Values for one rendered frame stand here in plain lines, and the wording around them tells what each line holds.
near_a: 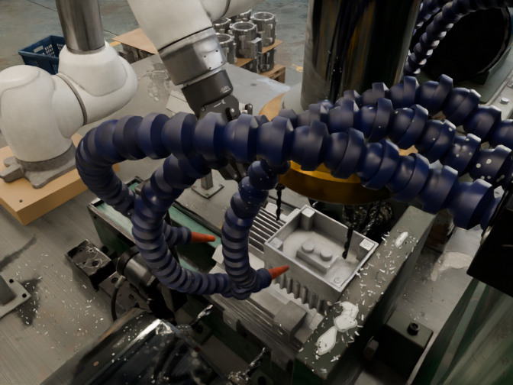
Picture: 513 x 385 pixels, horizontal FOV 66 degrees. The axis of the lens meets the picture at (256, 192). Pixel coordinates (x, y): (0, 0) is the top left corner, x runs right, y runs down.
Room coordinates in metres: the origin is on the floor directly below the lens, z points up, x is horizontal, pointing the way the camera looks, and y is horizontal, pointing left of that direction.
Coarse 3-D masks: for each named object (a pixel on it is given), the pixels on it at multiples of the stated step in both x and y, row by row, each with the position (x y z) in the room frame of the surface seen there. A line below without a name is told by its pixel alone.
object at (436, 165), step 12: (432, 168) 0.53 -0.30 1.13; (312, 204) 0.60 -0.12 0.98; (324, 204) 0.57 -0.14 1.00; (336, 204) 0.56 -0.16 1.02; (372, 204) 0.51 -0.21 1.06; (384, 204) 0.49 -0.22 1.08; (396, 204) 0.49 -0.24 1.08; (408, 204) 0.48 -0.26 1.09; (420, 204) 0.47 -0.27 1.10; (336, 216) 0.55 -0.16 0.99; (372, 216) 0.48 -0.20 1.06; (384, 216) 0.47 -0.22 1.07; (396, 216) 0.48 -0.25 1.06; (360, 228) 0.52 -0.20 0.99; (372, 228) 0.51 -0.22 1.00; (384, 228) 0.49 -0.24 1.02; (372, 240) 0.50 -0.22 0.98
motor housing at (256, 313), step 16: (256, 224) 0.42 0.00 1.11; (272, 224) 0.42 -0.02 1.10; (256, 240) 0.40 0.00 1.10; (256, 256) 0.37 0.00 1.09; (224, 272) 0.37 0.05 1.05; (272, 288) 0.33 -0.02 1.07; (224, 304) 0.34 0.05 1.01; (240, 304) 0.32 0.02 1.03; (256, 304) 0.31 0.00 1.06; (272, 304) 0.30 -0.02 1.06; (304, 304) 0.30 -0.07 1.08; (240, 320) 0.32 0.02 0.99; (256, 320) 0.30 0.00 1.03; (272, 320) 0.29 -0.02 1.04; (304, 320) 0.28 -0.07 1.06; (256, 336) 0.31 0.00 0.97; (272, 336) 0.28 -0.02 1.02; (304, 336) 0.26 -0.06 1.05; (288, 352) 0.26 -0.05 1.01
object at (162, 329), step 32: (128, 320) 0.23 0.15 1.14; (160, 320) 0.22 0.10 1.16; (192, 320) 0.28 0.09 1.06; (96, 352) 0.19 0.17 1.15; (128, 352) 0.19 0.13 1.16; (160, 352) 0.19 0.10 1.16; (192, 352) 0.19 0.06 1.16; (64, 384) 0.16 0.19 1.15; (96, 384) 0.16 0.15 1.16; (128, 384) 0.16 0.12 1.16; (160, 384) 0.16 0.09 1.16; (192, 384) 0.16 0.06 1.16; (224, 384) 0.16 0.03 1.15
